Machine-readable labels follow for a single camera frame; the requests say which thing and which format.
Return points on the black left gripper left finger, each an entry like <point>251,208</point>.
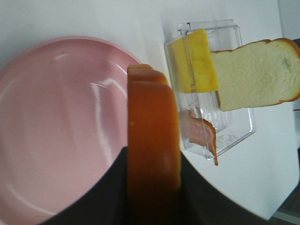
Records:
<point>104,204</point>

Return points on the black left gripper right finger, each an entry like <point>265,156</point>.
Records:
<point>203,204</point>

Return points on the bread slice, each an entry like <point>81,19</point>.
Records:
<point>258,74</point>
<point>153,153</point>

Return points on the bacon strip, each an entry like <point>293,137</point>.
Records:
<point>199,131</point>

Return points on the yellow cheese slice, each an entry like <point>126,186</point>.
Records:
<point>194,63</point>

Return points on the pink round plate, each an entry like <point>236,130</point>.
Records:
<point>63,121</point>

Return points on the clear right plastic tray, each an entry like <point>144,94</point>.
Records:
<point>231,127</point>

